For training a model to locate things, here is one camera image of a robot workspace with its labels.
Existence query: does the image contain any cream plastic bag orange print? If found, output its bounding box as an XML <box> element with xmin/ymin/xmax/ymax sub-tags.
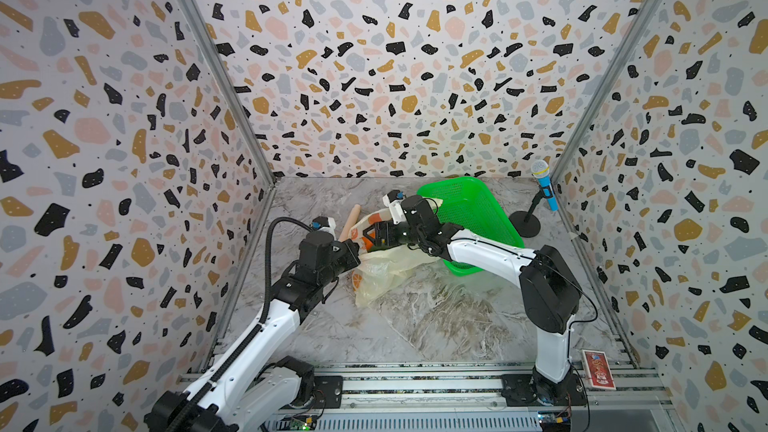
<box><xmin>348</xmin><ymin>208</ymin><xmax>438</xmax><ymax>308</ymax></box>

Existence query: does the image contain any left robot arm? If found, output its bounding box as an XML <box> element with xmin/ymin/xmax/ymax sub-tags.
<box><xmin>144</xmin><ymin>231</ymin><xmax>360</xmax><ymax>431</ymax></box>

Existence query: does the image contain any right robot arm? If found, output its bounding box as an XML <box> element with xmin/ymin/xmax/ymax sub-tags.
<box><xmin>351</xmin><ymin>186</ymin><xmax>586</xmax><ymax>406</ymax></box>

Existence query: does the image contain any wooden rolling pin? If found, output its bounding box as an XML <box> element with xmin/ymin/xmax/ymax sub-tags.
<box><xmin>339</xmin><ymin>204</ymin><xmax>361</xmax><ymax>241</ymax></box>

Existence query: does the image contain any green plastic basket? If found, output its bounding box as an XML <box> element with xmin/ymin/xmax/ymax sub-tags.
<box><xmin>417</xmin><ymin>177</ymin><xmax>524</xmax><ymax>248</ymax></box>

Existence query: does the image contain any black microphone stand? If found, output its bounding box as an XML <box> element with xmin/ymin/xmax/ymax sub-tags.
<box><xmin>509</xmin><ymin>191</ymin><xmax>544</xmax><ymax>238</ymax></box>

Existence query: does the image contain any blue toy microphone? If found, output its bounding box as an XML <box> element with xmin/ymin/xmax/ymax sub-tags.
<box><xmin>531</xmin><ymin>160</ymin><xmax>558</xmax><ymax>212</ymax></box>

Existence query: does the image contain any red card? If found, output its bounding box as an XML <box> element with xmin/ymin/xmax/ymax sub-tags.
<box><xmin>582</xmin><ymin>349</ymin><xmax>616</xmax><ymax>390</ymax></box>

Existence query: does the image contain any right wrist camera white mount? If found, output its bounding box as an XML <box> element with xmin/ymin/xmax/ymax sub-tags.
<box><xmin>383</xmin><ymin>189</ymin><xmax>406</xmax><ymax>225</ymax></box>

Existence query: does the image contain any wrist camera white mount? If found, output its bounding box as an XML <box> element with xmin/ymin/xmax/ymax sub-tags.
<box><xmin>310</xmin><ymin>216</ymin><xmax>336</xmax><ymax>237</ymax></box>
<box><xmin>383</xmin><ymin>189</ymin><xmax>406</xmax><ymax>225</ymax></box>

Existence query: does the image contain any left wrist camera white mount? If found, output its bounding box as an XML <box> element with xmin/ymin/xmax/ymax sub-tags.
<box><xmin>310</xmin><ymin>216</ymin><xmax>336</xmax><ymax>237</ymax></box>

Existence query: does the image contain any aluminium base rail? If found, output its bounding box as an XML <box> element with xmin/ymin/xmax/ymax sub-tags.
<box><xmin>179</xmin><ymin>362</ymin><xmax>685</xmax><ymax>432</ymax></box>

